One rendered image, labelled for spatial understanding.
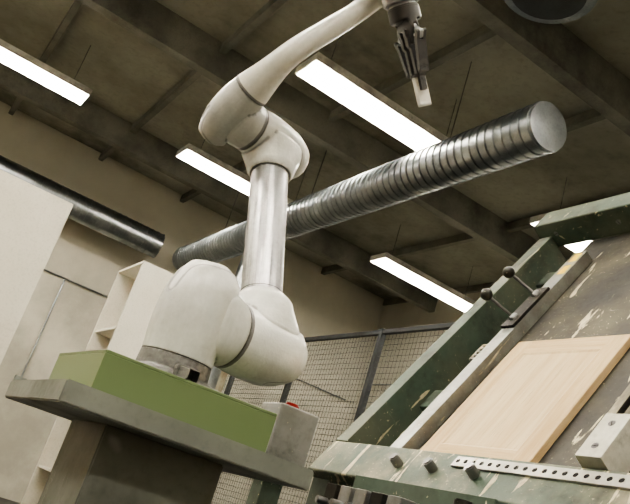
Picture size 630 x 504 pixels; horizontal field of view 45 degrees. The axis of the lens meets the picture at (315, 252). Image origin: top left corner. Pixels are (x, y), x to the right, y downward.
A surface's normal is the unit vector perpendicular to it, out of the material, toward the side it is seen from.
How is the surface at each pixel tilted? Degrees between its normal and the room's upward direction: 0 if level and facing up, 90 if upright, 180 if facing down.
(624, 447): 90
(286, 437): 90
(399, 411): 90
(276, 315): 64
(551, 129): 90
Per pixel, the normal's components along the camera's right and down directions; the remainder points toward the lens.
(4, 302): 0.51, -0.15
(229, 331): 0.72, 0.03
